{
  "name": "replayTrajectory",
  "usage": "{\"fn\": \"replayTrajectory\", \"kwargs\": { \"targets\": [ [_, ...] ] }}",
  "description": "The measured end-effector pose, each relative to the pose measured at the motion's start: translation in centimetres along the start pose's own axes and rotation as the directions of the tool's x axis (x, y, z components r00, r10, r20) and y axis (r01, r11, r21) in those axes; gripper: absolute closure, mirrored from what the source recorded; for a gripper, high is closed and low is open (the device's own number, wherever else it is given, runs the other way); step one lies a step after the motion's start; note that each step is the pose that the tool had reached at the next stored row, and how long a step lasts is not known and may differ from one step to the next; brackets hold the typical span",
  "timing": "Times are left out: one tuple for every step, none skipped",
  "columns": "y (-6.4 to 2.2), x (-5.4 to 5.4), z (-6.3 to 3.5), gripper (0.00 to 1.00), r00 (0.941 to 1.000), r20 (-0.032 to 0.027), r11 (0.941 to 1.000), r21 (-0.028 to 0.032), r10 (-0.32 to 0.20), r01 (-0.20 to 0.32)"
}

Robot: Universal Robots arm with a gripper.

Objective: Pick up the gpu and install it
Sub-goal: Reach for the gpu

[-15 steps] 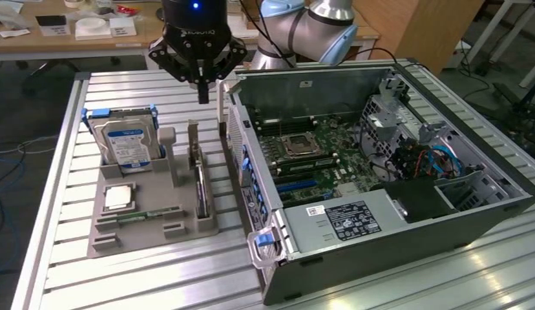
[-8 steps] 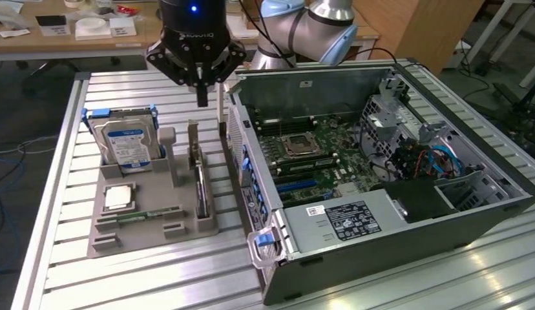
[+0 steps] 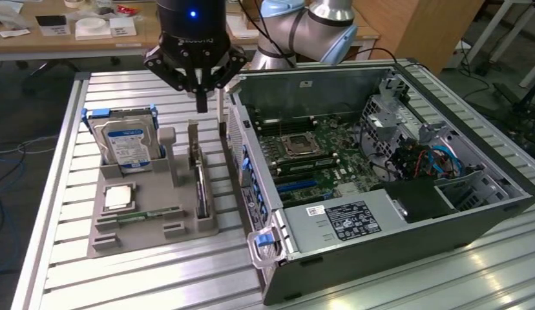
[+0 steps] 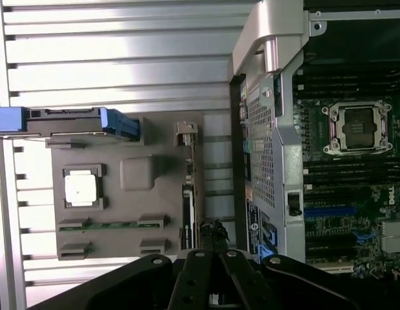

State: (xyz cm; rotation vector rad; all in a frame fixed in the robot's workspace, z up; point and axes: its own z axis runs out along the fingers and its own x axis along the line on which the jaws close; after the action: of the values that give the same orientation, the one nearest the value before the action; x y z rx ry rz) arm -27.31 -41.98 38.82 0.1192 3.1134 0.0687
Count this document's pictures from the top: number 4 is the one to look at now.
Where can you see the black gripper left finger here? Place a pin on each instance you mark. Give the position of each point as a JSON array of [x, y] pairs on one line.
[[193, 277]]

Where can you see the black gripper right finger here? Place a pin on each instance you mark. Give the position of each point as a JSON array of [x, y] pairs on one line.
[[242, 277]]

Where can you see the grey parts rack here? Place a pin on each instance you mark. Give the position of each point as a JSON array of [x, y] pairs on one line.
[[148, 200]]

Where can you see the black case lock latch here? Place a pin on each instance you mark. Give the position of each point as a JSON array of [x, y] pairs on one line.
[[293, 201]]

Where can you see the green RAM stick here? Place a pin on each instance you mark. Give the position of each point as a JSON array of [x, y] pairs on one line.
[[100, 225]]

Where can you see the blue expansion slot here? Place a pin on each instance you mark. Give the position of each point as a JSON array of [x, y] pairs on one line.
[[329, 212]]

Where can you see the green motherboard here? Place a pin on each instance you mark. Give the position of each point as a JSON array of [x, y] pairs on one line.
[[348, 232]]

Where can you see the open black PC case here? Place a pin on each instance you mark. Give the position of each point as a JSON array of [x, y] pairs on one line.
[[284, 145]]

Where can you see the silver CPU chip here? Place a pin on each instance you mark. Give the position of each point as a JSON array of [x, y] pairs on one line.
[[79, 187]]

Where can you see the silver chipset heatsink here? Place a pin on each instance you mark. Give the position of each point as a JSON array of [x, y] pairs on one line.
[[395, 235]]

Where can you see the metal CPU socket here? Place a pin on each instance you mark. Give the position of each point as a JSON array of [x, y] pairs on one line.
[[356, 127]]

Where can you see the hard disk with blue carrier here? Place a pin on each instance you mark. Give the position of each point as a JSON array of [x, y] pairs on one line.
[[67, 124]]

